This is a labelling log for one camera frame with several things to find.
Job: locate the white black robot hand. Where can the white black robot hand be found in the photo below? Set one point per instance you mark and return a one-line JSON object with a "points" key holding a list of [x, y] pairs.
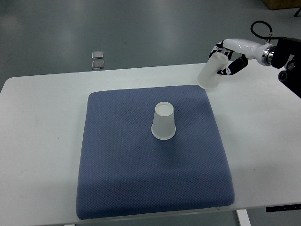
{"points": [[248, 50]]}

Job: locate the white paper cup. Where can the white paper cup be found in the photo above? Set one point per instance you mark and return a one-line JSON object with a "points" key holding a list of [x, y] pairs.
{"points": [[208, 78], [163, 126]]}

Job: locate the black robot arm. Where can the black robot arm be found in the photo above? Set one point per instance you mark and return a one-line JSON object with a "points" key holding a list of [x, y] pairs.
{"points": [[287, 53]]}

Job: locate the brown cardboard box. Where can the brown cardboard box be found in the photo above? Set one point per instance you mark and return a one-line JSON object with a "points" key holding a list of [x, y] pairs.
{"points": [[282, 4]]}

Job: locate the black tripod leg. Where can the black tripod leg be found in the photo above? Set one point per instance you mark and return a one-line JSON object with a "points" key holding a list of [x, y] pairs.
{"points": [[297, 12]]}

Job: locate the white paper cup on mat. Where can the white paper cup on mat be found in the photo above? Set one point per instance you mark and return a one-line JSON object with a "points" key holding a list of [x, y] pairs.
{"points": [[163, 126]]}

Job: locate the black table control panel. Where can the black table control panel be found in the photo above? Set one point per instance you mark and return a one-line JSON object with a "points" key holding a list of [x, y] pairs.
{"points": [[283, 208]]}

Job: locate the white table leg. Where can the white table leg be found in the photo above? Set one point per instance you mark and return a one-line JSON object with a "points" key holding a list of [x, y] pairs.
{"points": [[243, 218]]}

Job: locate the lower silver floor plate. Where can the lower silver floor plate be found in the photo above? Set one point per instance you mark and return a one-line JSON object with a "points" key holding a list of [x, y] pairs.
{"points": [[97, 64]]}

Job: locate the silver floor plate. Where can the silver floor plate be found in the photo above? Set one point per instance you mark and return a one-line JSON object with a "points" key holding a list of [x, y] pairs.
{"points": [[97, 64], [97, 55]]}

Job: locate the upper silver floor plate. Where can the upper silver floor plate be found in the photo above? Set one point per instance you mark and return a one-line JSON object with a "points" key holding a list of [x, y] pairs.
{"points": [[97, 55]]}

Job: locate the blue textured cushion mat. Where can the blue textured cushion mat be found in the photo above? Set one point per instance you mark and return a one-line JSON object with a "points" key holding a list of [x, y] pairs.
{"points": [[124, 170]]}

